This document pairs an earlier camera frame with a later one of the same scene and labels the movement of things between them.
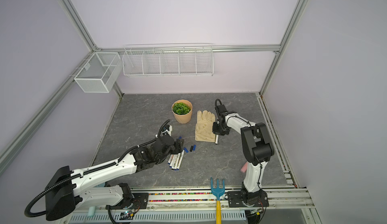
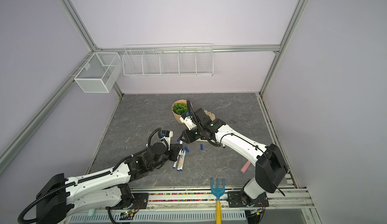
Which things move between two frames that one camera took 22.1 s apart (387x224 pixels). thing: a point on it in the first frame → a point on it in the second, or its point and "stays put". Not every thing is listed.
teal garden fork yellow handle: x=217 y=191 stays put
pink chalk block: x=244 y=169 stays put
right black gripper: x=216 y=131 → x=189 y=138
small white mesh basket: x=98 y=72 stays put
